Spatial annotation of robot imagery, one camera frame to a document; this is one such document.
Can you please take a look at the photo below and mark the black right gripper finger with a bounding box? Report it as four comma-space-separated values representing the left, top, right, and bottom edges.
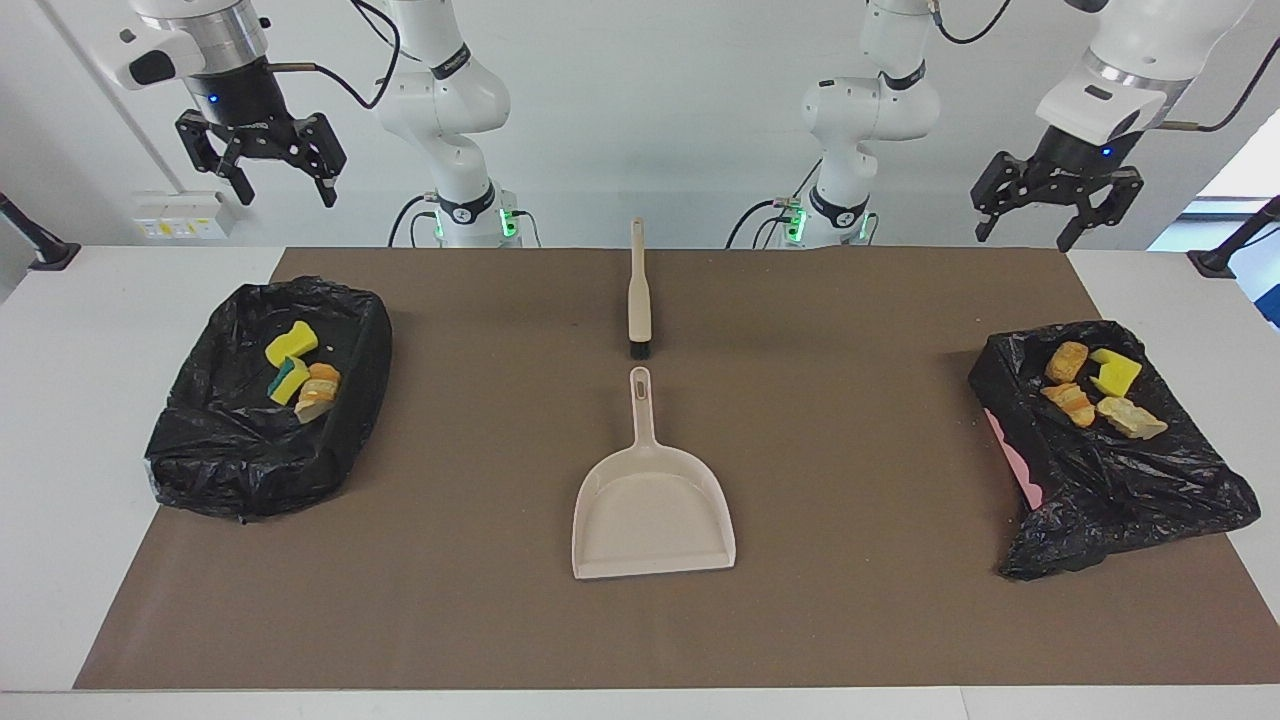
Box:
175, 110, 256, 207
262, 113, 348, 209

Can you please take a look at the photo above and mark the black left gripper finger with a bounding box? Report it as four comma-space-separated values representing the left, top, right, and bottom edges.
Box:
1056, 167, 1145, 253
970, 151, 1051, 244

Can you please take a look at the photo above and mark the brown sponge chunk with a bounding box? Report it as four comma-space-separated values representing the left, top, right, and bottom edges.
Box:
1045, 342, 1090, 385

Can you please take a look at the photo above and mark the yellow sponge piece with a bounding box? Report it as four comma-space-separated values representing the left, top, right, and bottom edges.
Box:
1088, 347, 1143, 398
268, 357, 311, 406
265, 321, 319, 368

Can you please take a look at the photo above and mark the pale sponge chunk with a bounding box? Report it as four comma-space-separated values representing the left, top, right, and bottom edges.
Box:
1096, 396, 1169, 441
1040, 382, 1097, 429
295, 363, 341, 423

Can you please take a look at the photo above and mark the beige hand brush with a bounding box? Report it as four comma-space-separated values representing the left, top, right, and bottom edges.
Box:
626, 217, 653, 361

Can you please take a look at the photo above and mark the beige plastic dustpan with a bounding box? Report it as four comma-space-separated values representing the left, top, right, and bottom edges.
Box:
571, 366, 738, 581

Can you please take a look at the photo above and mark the pink bin with black bag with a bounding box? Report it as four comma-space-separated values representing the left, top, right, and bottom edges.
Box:
968, 320, 1261, 581

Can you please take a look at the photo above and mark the bin lined with black bag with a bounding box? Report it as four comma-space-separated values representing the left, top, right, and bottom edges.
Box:
145, 277, 394, 523

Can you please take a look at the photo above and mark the brown table mat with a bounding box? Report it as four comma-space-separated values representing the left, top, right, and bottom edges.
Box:
73, 247, 1280, 691

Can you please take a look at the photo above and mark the white wall socket box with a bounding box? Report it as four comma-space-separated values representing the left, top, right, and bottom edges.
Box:
133, 192, 241, 241

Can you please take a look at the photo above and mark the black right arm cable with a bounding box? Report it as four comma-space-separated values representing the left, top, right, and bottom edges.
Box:
268, 0, 403, 111

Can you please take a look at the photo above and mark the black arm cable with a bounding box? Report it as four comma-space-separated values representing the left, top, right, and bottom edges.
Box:
930, 0, 1280, 134
268, 0, 403, 111

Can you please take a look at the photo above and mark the black base power cable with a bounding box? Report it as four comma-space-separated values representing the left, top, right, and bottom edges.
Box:
725, 158, 823, 249
387, 195, 433, 248

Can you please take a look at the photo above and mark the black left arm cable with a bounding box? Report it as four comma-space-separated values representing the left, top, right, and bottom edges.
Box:
930, 0, 1280, 134

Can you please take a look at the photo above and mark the white wall conduit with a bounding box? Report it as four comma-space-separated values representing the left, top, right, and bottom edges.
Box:
36, 0, 187, 196

